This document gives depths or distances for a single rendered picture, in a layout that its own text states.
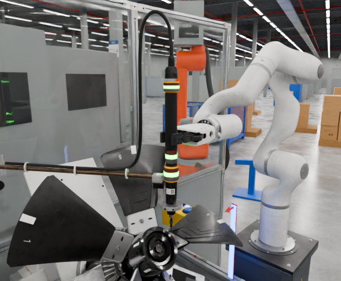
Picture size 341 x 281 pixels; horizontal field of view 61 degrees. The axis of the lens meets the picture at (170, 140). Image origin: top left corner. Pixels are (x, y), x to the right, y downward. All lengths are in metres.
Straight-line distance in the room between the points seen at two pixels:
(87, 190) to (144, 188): 0.27
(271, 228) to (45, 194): 0.95
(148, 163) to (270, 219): 0.64
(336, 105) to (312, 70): 6.93
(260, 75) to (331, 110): 7.11
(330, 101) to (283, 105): 6.88
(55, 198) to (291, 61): 0.93
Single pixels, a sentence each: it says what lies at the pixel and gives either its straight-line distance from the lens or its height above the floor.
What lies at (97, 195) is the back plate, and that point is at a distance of 1.14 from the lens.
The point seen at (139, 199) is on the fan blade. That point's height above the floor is 1.31.
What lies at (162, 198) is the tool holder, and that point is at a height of 1.33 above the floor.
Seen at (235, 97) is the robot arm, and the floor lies 1.61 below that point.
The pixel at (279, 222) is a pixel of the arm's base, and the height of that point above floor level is 1.07.
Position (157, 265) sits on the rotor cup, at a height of 1.19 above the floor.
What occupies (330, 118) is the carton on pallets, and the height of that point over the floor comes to 0.69.
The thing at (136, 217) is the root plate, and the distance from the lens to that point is 0.92.
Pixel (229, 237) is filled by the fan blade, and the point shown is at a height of 1.15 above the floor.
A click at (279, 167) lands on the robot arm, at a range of 1.26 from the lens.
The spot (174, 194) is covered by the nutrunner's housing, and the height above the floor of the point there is 1.34.
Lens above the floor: 1.67
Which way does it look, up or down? 12 degrees down
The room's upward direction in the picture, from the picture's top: straight up
